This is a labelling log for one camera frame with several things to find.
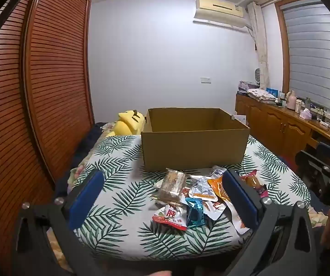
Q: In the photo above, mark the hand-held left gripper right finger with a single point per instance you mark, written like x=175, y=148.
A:
x=239, y=201

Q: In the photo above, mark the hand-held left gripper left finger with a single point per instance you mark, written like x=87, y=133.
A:
x=85, y=198

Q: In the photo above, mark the clear packet with orange strips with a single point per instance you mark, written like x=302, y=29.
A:
x=235, y=221

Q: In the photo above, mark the small white packet blue print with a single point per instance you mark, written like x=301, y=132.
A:
x=218, y=172

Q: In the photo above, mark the silver packet with orange label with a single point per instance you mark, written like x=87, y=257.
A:
x=200, y=188

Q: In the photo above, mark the brown cardboard box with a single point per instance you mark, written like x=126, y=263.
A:
x=193, y=146

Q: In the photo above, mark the white power strip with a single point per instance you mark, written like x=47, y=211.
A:
x=325, y=123

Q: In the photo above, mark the orange snack packet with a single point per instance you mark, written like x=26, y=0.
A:
x=216, y=187

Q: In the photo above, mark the pink tissue pack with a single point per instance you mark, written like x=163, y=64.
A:
x=305, y=114

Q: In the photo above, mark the teal snack packet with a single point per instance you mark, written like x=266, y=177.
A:
x=195, y=214

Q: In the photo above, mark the leaf print bed sheet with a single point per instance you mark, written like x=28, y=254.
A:
x=119, y=164

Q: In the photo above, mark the dark blue blanket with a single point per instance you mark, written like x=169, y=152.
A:
x=81, y=149

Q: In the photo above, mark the small pale bottle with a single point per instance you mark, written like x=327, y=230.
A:
x=299, y=105

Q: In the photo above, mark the wooden cabinet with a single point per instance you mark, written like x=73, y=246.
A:
x=271, y=126

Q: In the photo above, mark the pink kettle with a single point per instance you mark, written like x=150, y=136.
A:
x=290, y=101

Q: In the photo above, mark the brown cracker packet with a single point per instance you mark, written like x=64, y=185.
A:
x=170, y=184

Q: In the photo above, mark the red and white snack packet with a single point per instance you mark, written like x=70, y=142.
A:
x=169, y=217

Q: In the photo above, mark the blue box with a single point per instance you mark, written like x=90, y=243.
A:
x=272, y=92

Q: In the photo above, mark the floral folded cloth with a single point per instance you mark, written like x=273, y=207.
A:
x=261, y=95

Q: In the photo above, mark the yellow plush toy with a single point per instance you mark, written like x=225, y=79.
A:
x=127, y=123

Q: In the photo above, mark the grey window blind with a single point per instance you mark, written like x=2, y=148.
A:
x=317, y=57

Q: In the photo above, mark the purple folded cloth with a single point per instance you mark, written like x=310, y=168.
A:
x=248, y=85

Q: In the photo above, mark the white desk fan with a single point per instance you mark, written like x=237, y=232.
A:
x=257, y=76

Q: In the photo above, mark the wooden louvered wardrobe door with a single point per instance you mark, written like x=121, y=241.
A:
x=4, y=138
x=58, y=77

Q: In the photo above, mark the pale tied curtain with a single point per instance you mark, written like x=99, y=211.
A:
x=261, y=43

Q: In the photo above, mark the white wall socket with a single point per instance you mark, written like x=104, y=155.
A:
x=205, y=80

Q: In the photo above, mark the beige wall air conditioner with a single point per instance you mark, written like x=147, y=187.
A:
x=219, y=10

